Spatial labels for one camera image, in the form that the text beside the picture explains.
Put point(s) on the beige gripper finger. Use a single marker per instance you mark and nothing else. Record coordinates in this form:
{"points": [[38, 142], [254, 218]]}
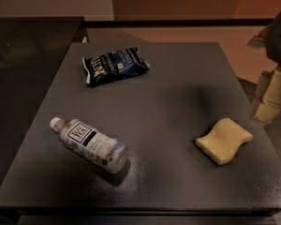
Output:
{"points": [[267, 101]]}

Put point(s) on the clear plastic water bottle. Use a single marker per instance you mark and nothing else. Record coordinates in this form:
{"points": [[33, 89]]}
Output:
{"points": [[89, 143]]}

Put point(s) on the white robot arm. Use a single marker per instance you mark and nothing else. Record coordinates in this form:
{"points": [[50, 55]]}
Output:
{"points": [[271, 38]]}

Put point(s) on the yellow curved sponge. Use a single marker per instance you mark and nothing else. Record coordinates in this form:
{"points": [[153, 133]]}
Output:
{"points": [[223, 141]]}

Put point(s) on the blue snack bag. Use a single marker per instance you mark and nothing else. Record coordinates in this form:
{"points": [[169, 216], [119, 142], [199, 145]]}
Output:
{"points": [[114, 66]]}

